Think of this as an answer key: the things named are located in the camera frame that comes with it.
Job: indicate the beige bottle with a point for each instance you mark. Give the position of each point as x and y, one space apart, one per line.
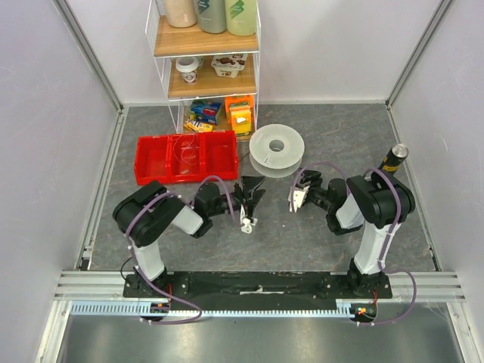
180 13

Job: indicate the black yellow can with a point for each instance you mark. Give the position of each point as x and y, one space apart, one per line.
395 157

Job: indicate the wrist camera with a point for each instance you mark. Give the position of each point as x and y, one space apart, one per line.
247 224
297 197

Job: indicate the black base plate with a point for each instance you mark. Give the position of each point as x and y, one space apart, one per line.
270 290

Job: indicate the grey green bottle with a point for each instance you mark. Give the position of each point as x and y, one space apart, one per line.
211 15

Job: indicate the red compartment bin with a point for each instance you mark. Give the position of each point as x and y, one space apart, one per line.
186 158

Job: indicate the light green bottle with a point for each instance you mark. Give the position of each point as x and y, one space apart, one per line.
241 17

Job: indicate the white wire wooden shelf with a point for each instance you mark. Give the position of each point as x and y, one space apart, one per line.
168 43

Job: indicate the white paper cup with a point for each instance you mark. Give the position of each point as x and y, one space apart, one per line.
188 68

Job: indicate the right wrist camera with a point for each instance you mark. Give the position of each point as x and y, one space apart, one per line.
297 197

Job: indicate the orange yellow sponge box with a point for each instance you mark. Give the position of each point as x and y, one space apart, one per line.
239 112

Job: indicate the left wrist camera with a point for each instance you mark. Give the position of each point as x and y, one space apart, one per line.
247 224

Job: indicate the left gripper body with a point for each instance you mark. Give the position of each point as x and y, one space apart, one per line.
239 197

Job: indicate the white perforated spool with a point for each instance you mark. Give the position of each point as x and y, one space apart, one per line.
276 150

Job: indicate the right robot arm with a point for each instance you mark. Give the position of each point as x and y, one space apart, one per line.
377 205

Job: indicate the blue green sponge pack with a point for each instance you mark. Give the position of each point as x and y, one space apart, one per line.
207 112

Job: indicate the grey cable duct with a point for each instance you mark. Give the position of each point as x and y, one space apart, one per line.
159 309

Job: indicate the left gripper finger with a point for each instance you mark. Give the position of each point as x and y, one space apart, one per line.
251 183
254 198

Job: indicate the yellow candy pack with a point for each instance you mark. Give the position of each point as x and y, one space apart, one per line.
197 125

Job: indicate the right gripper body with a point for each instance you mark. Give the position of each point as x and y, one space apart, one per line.
313 184

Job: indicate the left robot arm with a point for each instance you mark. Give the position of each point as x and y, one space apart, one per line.
146 214

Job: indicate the white pudding cup pack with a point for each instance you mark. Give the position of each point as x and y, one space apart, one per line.
229 65

